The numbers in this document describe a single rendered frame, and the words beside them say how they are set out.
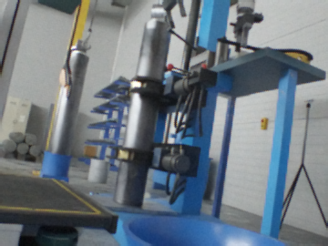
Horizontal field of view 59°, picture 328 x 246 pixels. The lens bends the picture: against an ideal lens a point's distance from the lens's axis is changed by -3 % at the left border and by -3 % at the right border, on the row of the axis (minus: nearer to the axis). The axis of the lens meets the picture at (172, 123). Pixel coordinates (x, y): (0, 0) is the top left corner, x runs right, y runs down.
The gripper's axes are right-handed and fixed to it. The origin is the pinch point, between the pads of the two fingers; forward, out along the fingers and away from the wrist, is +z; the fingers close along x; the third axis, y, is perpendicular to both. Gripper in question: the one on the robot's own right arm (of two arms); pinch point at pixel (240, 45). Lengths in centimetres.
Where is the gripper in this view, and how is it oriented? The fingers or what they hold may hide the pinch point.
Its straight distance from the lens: 146.7
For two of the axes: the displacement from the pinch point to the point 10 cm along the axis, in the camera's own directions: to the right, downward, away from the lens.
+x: 2.0, -0.9, -9.8
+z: -1.6, 9.8, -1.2
